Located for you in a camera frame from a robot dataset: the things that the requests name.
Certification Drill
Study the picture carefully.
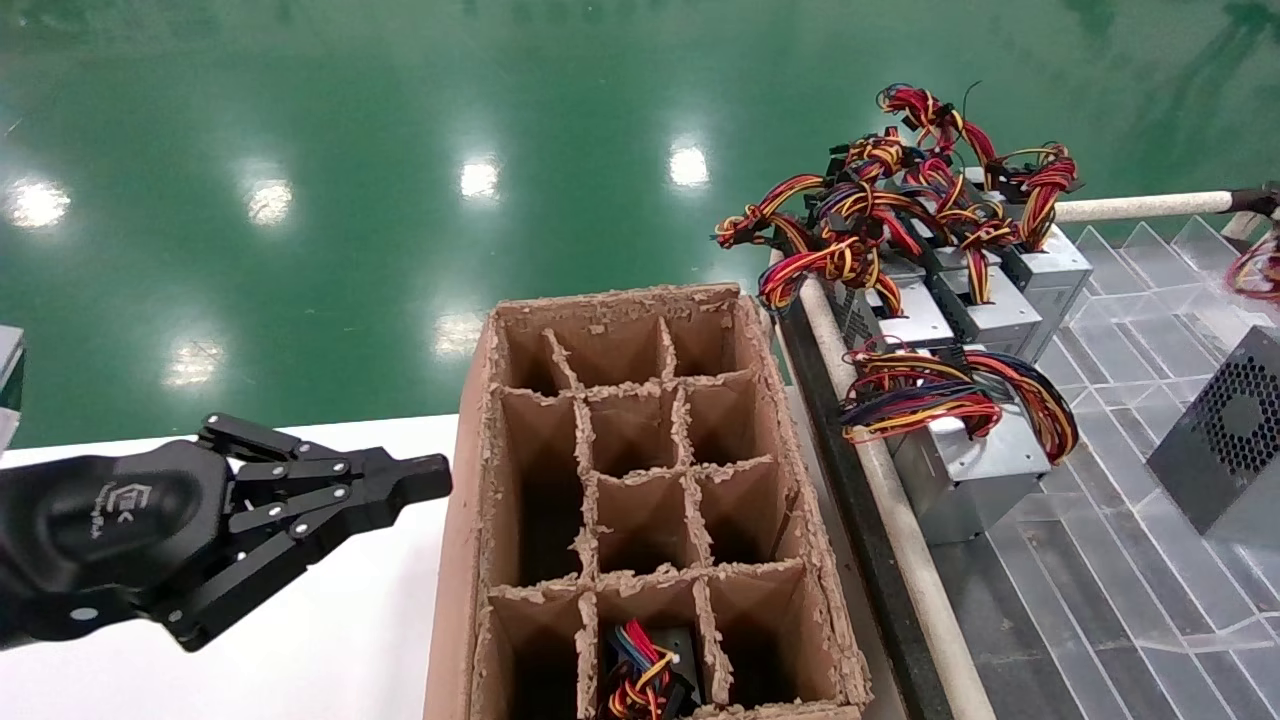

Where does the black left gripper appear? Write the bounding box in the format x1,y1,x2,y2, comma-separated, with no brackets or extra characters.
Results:
0,413,453,653

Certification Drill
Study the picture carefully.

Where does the silver power supply with cables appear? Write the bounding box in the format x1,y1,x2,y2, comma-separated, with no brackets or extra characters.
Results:
1145,228,1280,546
985,145,1094,336
757,235,958,351
925,215,1043,363
825,130,921,186
840,338,1079,546

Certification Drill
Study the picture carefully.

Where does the brown cardboard box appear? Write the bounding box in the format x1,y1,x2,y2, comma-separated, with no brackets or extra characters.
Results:
422,283,873,720

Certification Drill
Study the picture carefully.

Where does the cardboard divider grid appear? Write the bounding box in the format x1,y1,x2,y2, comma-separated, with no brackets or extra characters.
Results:
480,318,806,720

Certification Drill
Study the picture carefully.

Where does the grey green box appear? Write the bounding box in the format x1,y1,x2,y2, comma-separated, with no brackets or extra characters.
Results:
0,325,26,456

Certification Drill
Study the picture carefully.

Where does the long beige padded cart tube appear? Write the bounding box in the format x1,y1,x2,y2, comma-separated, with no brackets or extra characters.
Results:
795,278,1001,720

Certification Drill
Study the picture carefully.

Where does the short beige padded cart tube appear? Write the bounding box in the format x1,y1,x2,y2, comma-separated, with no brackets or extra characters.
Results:
1050,190,1233,224

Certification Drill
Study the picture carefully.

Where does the black tube end cap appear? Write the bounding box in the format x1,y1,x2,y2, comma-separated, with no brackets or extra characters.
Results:
1228,182,1280,223

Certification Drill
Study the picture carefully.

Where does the black power supply with cables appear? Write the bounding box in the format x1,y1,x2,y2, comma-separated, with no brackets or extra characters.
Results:
598,618,701,720

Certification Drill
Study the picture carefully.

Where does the black cart frame rail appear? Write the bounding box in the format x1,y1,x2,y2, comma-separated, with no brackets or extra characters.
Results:
775,295,956,720

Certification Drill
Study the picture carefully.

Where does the power supply with red cables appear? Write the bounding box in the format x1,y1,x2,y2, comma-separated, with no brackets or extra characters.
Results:
877,83,1001,171

